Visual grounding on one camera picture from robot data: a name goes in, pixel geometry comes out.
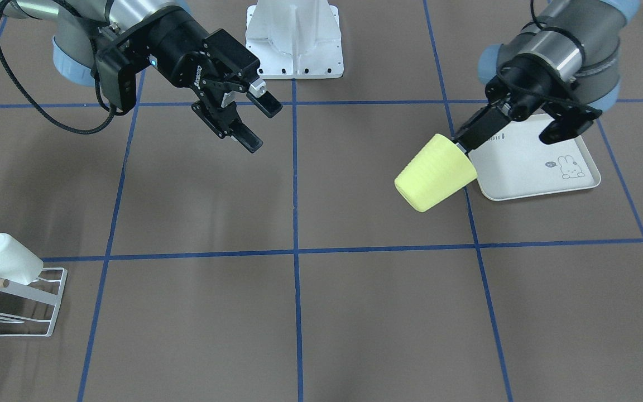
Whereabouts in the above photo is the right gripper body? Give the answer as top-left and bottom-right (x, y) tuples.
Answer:
(132, 8), (261, 139)

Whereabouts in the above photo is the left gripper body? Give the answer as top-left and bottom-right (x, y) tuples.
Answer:
(453, 56), (568, 152)

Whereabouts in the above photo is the yellow cup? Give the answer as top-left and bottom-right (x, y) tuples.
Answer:
(394, 134), (478, 213)

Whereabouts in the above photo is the cream cup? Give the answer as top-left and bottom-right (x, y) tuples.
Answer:
(0, 232), (44, 285)

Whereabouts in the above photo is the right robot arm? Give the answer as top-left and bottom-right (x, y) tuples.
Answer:
(0, 1), (282, 153)

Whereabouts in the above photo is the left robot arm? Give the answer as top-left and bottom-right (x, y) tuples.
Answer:
(453, 1), (640, 153)

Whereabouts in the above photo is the white cup rack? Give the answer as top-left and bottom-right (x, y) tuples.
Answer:
(0, 267), (69, 337)

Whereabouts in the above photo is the cream plastic tray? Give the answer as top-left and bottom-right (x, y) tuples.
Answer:
(469, 114), (601, 201)

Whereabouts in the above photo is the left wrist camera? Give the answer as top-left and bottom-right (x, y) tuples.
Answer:
(539, 103), (603, 145)

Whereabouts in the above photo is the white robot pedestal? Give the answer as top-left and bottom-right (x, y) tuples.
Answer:
(245, 1), (344, 79)

